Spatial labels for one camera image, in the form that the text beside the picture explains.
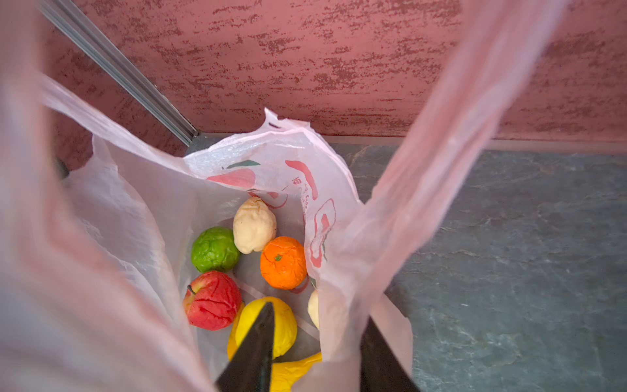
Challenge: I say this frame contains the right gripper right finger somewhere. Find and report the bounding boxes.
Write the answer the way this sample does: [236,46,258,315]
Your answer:
[360,318,421,392]

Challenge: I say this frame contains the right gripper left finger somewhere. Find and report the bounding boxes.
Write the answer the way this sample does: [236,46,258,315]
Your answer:
[217,303,275,392]

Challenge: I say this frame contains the yellow fake lemon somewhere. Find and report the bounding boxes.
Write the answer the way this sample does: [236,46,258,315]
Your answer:
[227,297,297,360]

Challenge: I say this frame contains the pink plastic shopping bag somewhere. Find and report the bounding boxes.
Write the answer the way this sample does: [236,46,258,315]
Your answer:
[1,1,567,391]

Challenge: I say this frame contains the yellow fake banana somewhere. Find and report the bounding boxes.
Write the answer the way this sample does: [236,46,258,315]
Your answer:
[269,352,323,392]

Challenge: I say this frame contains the red fake apple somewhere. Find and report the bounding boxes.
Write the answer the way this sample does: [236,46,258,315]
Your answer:
[183,271,243,331]

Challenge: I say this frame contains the white fake garlic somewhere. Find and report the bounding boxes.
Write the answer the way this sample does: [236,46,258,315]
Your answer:
[308,289,320,329]

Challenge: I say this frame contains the orange fake tangerine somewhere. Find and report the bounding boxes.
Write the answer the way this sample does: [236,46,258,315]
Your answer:
[260,237,308,290]

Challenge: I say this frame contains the green fake lime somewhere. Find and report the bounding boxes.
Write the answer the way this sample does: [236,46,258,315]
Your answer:
[190,226,241,274]

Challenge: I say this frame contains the cream fake pear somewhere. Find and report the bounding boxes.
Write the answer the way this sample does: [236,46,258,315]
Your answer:
[233,197,277,254]

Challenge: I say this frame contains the left aluminium corner post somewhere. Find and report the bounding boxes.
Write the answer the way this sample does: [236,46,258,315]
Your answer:
[37,0,199,146]

